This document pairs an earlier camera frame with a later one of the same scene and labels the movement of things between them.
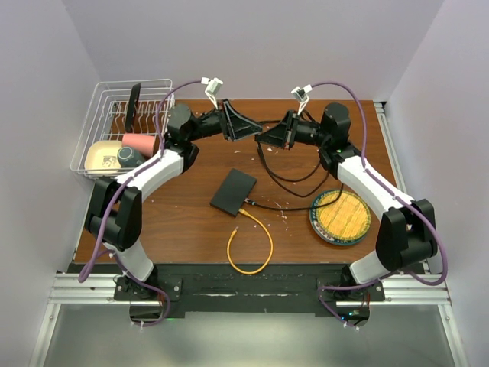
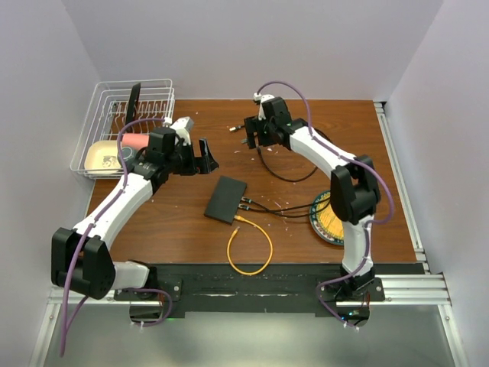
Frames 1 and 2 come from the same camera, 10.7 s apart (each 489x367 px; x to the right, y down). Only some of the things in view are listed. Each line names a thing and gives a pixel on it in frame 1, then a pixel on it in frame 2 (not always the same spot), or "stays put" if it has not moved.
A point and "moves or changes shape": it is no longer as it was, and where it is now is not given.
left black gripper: (241, 126) -> (208, 164)
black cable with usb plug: (325, 206) moves or changes shape
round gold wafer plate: (343, 222) stays put
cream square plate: (101, 158) stays put
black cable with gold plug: (271, 173) moves or changes shape
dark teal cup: (127, 157) stays put
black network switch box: (236, 187) moves or changes shape
